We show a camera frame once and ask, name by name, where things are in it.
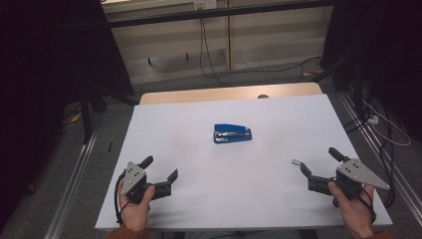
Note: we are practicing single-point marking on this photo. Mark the dark round table grommet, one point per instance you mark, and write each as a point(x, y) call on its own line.
point(263, 96)

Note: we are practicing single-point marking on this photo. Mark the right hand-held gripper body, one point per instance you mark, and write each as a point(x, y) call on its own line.
point(355, 172)

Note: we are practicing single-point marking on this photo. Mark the black metal stand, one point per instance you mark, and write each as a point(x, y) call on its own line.
point(87, 122)
point(358, 96)

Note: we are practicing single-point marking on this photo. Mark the aluminium floor rail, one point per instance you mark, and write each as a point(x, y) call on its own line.
point(403, 191)
point(71, 189)

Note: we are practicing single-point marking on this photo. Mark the person's left hand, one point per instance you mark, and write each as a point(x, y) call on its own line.
point(136, 215)

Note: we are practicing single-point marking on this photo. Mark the yellow floor tape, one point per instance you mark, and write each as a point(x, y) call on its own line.
point(315, 72)
point(76, 117)

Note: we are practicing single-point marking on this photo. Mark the white table sheet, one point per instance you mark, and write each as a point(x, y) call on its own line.
point(232, 186)

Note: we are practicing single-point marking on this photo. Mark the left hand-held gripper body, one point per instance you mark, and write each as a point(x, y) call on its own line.
point(134, 179)

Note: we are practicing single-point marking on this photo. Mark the small black floor piece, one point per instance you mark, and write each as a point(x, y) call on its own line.
point(110, 147)

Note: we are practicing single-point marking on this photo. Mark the person's right hand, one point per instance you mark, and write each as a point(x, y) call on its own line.
point(356, 215)

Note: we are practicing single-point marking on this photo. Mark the silver staple strip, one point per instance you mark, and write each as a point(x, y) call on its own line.
point(296, 162)

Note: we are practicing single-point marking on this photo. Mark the black curtain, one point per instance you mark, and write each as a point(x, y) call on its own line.
point(391, 49)
point(40, 66)

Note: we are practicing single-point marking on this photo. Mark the blue stapler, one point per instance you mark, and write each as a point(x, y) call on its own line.
point(232, 128)

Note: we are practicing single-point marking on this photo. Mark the white wall socket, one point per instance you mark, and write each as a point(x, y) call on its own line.
point(205, 4)

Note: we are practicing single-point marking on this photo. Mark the black metal crossbar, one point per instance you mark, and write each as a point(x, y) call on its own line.
point(166, 18)

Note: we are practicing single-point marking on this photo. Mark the white plug adapter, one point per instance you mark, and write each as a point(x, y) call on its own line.
point(373, 119)

